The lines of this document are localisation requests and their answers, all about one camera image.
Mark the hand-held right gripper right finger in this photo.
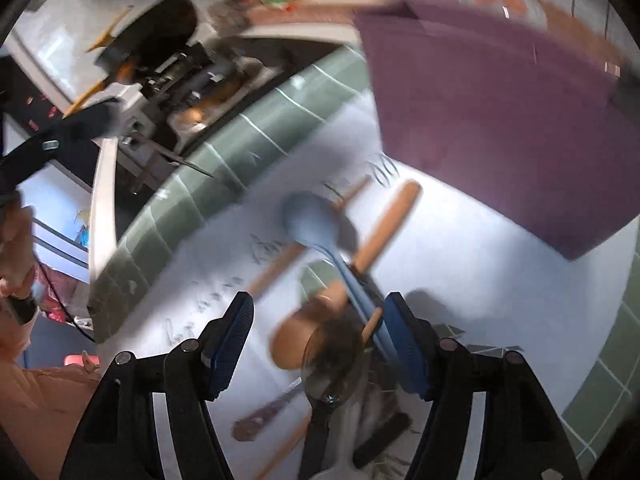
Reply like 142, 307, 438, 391
382, 291, 583, 480

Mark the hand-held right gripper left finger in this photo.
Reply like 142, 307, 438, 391
60, 291, 256, 480

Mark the black handled ladle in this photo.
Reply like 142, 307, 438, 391
297, 317, 375, 480

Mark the wooden spoon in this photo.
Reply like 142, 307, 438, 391
269, 180, 424, 372

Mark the blue spoon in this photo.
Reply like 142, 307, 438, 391
281, 191, 401, 363

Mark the purple box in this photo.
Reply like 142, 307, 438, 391
354, 0, 637, 261

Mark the person's left forearm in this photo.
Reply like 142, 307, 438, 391
0, 310, 107, 480

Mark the person's left hand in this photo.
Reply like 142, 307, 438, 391
0, 204, 41, 303

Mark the dark brown spoon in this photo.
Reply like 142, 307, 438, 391
231, 379, 304, 442

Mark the black utensil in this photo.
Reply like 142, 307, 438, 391
352, 411, 414, 469

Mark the black wok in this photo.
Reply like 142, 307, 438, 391
75, 0, 199, 111

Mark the gas stove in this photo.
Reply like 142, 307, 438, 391
117, 42, 283, 196

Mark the pink object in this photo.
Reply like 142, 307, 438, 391
62, 352, 101, 369

